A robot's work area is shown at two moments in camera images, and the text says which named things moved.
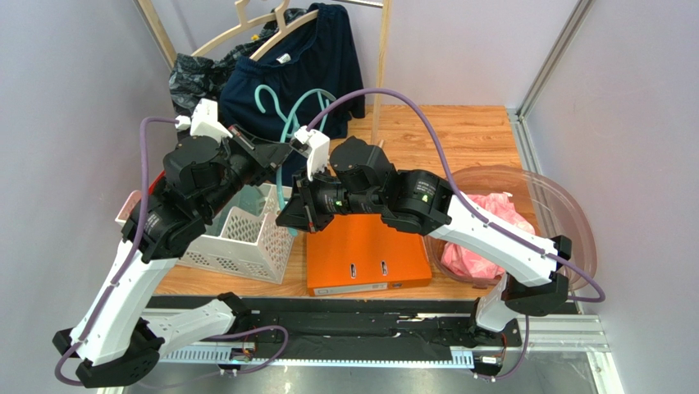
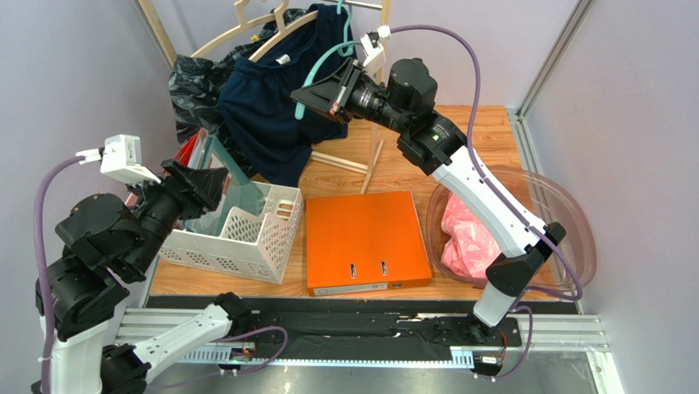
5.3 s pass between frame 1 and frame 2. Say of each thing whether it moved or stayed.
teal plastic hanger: moved
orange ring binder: stayed
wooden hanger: stayed
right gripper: moved
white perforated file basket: stayed
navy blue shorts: stayed
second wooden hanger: stayed
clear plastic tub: stayed
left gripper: moved
